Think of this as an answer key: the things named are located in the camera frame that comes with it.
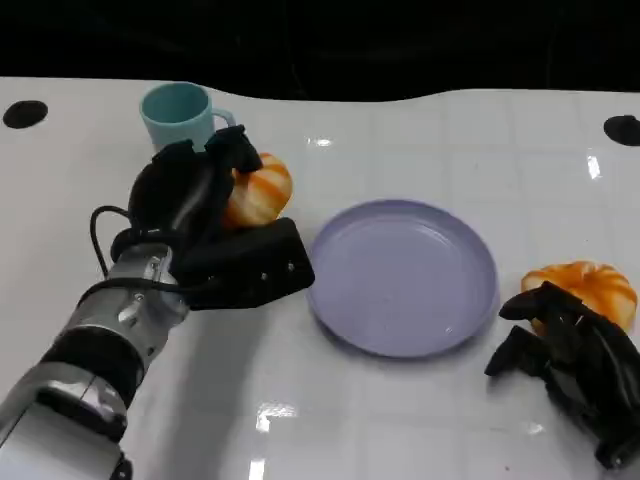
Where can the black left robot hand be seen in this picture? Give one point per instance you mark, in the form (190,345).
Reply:
(170,195)

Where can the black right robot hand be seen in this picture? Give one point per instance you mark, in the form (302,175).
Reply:
(595,365)

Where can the orange white toy bread roll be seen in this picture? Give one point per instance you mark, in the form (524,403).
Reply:
(265,195)
(600,284)

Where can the pale green mug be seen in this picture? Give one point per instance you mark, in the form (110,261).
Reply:
(175,131)

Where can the lilac plate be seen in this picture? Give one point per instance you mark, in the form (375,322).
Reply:
(400,277)

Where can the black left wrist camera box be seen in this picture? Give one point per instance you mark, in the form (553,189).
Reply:
(250,270)

